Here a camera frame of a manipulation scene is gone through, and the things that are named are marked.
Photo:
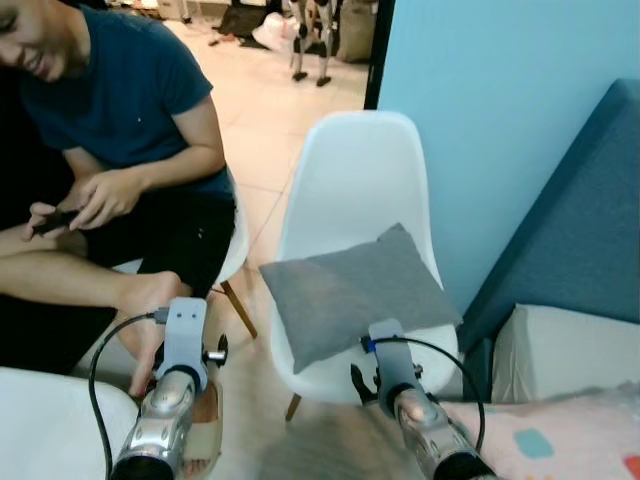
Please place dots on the beige sandal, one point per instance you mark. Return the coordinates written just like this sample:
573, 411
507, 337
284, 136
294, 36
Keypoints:
205, 440

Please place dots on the black door frame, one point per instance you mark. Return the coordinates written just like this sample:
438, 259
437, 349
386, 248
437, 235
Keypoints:
378, 50

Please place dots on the white bed mattress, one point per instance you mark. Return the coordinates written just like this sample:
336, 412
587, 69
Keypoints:
40, 430

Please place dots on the black phone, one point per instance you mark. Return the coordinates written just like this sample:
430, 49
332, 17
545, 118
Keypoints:
52, 222

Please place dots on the white chair with wooden legs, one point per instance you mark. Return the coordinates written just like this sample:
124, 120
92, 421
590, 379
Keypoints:
238, 308

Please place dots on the pink patterned pillow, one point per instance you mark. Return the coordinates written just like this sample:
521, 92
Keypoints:
570, 440

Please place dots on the white plastic bag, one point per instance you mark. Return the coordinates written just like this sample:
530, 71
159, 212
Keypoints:
275, 32

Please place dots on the white cushion block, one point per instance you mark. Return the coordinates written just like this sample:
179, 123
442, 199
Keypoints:
560, 350

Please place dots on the grey square pillow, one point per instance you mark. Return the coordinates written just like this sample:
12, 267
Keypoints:
350, 290

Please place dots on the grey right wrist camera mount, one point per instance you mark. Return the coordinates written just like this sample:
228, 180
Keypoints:
395, 355

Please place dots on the standing humanoid robot legs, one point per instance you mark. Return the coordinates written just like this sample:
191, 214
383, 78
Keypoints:
325, 40

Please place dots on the white plastic shell chair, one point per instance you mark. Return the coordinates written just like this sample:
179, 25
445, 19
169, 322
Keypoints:
350, 180

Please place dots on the blue upholstered panel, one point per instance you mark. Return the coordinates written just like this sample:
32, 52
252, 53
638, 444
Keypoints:
580, 240

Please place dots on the person in blue t-shirt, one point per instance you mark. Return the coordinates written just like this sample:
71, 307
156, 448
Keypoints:
120, 90

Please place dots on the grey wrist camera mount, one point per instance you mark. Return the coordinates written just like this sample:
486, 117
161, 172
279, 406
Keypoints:
395, 355
183, 330

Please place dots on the black bag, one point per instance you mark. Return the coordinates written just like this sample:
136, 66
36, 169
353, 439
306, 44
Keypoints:
240, 18

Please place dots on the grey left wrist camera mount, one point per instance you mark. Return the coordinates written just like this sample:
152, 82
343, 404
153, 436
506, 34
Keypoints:
183, 330

